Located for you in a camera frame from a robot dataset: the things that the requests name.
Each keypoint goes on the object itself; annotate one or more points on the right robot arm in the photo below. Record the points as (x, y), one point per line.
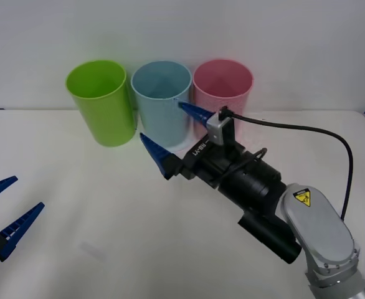
(319, 224)

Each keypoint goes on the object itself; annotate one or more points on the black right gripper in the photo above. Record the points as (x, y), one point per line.
(207, 162)

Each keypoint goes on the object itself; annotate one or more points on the green plastic bin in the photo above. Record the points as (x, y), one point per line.
(107, 121)

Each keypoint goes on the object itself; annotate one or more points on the pink plastic bin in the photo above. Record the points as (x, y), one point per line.
(223, 87)

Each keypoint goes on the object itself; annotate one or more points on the pale blue plastic bin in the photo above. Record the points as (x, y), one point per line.
(160, 124)

